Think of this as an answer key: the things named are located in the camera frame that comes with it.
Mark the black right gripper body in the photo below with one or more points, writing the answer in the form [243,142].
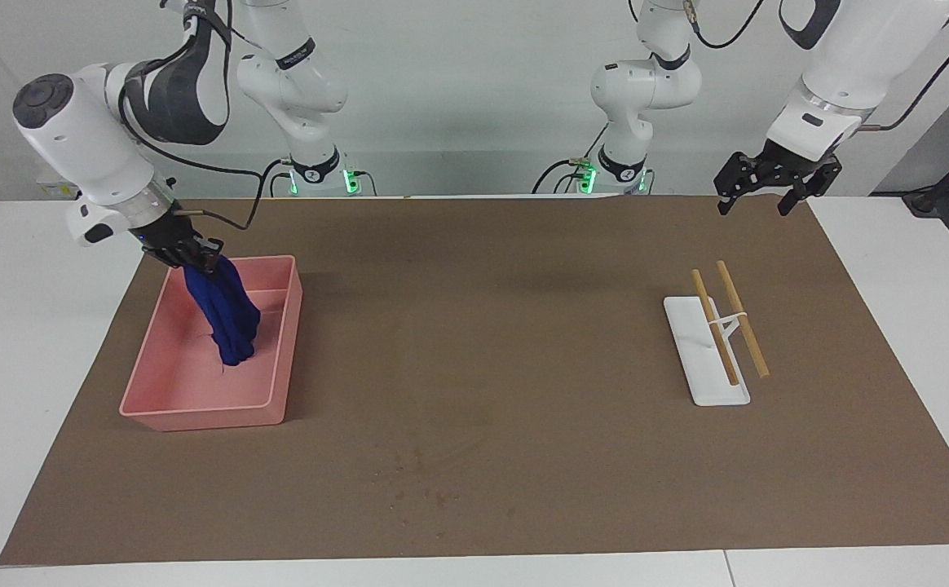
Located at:
[166,238]

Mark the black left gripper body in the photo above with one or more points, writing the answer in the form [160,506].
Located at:
[780,167]

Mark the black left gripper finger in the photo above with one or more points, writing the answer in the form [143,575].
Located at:
[792,200]
[726,200]

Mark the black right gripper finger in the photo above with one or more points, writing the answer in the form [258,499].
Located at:
[210,251]
[191,266]

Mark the blue towel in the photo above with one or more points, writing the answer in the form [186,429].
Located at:
[230,322]

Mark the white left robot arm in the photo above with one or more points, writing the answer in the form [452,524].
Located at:
[858,57]

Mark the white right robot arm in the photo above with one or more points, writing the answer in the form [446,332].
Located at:
[91,155]

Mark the pink plastic bin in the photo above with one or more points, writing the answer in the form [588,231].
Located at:
[189,383]

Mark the white power strip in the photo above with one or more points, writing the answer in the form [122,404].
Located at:
[55,189]

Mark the brown table mat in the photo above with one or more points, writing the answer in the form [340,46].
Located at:
[523,367]

